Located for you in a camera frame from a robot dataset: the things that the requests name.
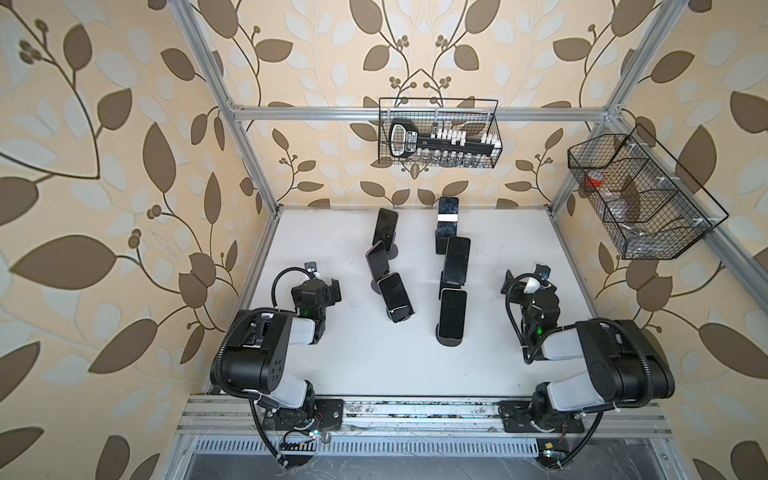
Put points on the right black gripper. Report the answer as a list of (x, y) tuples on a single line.
[(537, 303)]

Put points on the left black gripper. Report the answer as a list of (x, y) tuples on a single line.
[(318, 294)]

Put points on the green phone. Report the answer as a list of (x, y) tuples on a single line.
[(394, 294)]

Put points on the black phone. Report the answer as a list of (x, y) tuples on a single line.
[(452, 313)]

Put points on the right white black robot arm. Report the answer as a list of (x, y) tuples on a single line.
[(622, 369)]

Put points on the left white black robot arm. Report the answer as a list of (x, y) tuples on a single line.
[(251, 362)]

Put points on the back left round stand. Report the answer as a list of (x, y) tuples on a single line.
[(392, 252)]

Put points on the front right black stand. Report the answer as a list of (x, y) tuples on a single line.
[(447, 341)]

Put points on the back left phone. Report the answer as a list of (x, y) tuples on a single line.
[(385, 228)]

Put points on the back right phone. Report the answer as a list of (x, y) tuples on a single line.
[(447, 219)]

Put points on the red capped clear item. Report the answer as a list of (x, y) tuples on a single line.
[(593, 180)]

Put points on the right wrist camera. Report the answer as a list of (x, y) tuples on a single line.
[(542, 272)]

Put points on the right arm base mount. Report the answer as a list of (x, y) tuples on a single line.
[(523, 416)]

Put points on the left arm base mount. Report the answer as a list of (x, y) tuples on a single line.
[(323, 414)]

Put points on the front aluminium rail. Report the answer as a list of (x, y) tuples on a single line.
[(384, 426)]

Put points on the right wire basket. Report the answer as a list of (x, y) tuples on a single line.
[(652, 206)]

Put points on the wire basket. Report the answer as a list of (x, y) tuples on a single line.
[(652, 206), (475, 116)]

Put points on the back wire basket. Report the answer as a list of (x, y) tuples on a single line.
[(475, 116)]

